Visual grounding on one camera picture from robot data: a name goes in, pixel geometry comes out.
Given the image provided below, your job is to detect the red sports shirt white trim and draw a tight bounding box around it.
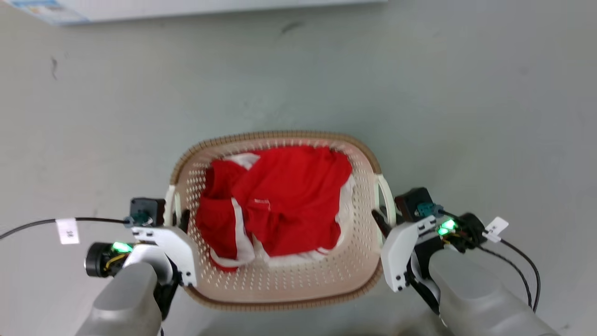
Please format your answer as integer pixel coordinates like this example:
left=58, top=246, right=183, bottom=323
left=232, top=145, right=354, bottom=258

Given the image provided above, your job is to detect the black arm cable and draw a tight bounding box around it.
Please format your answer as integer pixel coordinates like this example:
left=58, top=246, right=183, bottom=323
left=0, top=217, right=131, bottom=241
left=476, top=232, right=542, bottom=313

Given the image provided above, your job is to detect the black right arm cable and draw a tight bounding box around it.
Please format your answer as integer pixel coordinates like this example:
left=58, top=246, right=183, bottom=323
left=476, top=232, right=542, bottom=313

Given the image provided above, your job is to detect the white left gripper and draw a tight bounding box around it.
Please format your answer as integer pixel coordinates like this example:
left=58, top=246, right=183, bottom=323
left=131, top=210, right=198, bottom=321

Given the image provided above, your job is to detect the white right cable label tag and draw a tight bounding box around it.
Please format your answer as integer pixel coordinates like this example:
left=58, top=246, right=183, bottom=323
left=484, top=216, right=509, bottom=243

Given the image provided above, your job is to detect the red shorts white stripe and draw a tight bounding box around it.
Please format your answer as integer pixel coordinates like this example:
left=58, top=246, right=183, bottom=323
left=195, top=160, right=256, bottom=272

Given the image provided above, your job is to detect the beige plastic laundry basket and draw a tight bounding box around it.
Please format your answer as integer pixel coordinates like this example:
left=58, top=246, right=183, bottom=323
left=164, top=130, right=397, bottom=312

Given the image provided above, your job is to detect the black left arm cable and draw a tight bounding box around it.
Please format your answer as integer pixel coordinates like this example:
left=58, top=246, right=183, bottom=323
left=0, top=217, right=131, bottom=241

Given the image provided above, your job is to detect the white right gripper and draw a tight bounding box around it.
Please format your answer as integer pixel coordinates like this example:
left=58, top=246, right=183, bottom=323
left=371, top=209, right=443, bottom=315

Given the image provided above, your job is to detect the white appliance panel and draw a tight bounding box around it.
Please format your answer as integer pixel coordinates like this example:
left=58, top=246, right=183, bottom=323
left=0, top=0, right=389, bottom=27

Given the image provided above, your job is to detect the white cable label tag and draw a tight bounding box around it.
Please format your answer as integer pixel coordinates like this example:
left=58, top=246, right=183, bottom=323
left=56, top=218, right=80, bottom=245
left=484, top=216, right=509, bottom=243

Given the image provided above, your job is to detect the white left cable label tag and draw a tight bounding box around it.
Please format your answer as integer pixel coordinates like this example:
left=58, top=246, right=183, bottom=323
left=56, top=218, right=80, bottom=245

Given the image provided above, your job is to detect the blue white sticker label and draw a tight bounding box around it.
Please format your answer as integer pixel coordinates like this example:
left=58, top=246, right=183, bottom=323
left=8, top=0, right=90, bottom=26

